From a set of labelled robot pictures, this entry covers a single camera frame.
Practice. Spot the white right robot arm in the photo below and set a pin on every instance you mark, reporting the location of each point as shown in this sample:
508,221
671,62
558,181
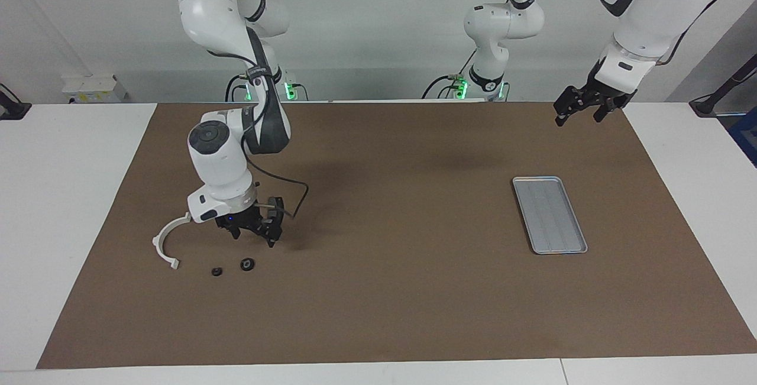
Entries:
219,160

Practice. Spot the large black bearing gear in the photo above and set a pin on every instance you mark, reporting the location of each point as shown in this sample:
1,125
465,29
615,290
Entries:
247,264

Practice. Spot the blue box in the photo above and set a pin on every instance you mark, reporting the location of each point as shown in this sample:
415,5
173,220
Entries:
746,136

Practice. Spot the black table clamp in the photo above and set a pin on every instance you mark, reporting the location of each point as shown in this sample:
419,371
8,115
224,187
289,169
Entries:
12,110

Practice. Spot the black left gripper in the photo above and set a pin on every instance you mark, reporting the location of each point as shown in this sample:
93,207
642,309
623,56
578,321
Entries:
603,92

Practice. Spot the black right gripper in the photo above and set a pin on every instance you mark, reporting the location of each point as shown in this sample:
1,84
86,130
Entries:
251,219

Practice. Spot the white power socket box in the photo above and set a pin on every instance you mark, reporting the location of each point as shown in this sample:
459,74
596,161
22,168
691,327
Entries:
91,88

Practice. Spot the brown table mat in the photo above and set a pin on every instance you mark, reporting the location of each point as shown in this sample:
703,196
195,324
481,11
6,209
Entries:
378,290

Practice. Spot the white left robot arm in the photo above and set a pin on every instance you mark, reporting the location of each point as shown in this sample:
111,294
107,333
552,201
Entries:
656,12

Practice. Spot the silver metal tray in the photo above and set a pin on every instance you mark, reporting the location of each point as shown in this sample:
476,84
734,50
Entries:
550,216

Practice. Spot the white curved plastic bracket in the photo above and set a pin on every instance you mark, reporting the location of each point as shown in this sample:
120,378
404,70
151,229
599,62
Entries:
159,246

